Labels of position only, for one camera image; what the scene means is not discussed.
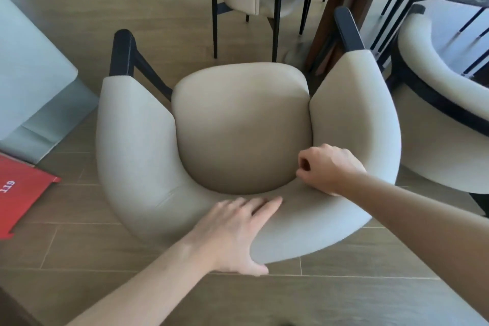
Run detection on person's left hand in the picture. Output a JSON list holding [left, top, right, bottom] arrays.
[[183, 196, 283, 276]]

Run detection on person's right hand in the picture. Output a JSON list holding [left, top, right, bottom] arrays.
[[296, 143, 368, 197]]

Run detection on person's left forearm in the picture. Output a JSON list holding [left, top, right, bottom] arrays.
[[66, 240, 212, 326]]

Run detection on person's right forearm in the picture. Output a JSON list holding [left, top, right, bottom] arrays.
[[338, 172, 489, 326]]

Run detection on red cardboard box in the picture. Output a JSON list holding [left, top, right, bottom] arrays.
[[0, 153, 62, 241]]

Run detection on white cabinet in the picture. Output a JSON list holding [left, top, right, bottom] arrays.
[[0, 0, 100, 165]]

